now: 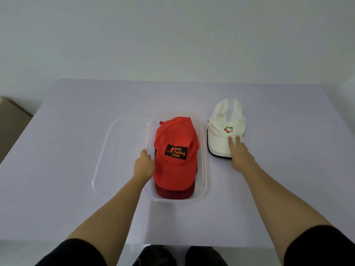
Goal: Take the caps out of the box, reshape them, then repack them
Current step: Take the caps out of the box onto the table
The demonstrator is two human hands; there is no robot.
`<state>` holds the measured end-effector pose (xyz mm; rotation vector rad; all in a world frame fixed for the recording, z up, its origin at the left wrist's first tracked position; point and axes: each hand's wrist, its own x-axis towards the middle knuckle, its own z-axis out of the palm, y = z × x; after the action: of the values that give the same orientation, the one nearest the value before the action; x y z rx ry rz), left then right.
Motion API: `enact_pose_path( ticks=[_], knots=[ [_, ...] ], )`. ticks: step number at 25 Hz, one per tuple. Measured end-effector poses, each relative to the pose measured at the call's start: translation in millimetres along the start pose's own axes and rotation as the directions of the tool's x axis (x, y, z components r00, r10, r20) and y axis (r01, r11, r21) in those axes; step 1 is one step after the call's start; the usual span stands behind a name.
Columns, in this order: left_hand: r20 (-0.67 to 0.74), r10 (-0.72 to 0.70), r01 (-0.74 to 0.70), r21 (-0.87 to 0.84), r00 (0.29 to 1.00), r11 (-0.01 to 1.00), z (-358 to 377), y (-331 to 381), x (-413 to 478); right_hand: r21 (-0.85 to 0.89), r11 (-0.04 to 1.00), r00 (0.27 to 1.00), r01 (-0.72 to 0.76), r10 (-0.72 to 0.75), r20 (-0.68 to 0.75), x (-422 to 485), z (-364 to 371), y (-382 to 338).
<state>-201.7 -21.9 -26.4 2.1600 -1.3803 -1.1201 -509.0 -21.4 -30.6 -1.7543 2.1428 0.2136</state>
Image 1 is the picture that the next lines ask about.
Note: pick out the clear plastic container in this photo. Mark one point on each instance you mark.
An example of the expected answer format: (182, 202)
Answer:
(203, 174)

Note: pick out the red cap with black patch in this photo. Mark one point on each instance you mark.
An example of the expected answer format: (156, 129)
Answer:
(174, 171)

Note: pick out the beige sofa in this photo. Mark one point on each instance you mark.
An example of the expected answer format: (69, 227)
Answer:
(12, 127)

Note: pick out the dark grey and maroon cap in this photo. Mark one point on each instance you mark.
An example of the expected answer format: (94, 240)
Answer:
(174, 194)

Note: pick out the person's right forearm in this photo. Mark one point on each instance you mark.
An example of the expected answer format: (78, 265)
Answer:
(280, 207)

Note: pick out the person's right hand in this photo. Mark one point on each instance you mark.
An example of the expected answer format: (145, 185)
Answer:
(241, 157)

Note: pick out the person's black left sleeve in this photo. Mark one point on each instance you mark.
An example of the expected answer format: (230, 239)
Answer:
(72, 253)

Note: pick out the person's black trousers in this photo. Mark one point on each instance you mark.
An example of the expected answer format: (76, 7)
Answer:
(155, 257)

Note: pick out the person's black sleeve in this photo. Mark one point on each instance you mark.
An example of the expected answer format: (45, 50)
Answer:
(72, 253)
(321, 246)

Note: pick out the clear plastic lid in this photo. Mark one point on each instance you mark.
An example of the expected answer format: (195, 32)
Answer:
(119, 152)

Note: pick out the person's left forearm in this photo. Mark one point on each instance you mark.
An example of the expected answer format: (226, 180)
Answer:
(111, 218)

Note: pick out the person's left hand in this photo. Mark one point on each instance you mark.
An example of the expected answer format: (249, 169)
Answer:
(144, 166)

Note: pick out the white cap with colourful logo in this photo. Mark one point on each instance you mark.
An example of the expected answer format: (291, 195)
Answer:
(226, 116)

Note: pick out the person's black right sleeve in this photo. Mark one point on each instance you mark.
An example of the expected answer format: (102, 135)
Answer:
(321, 246)

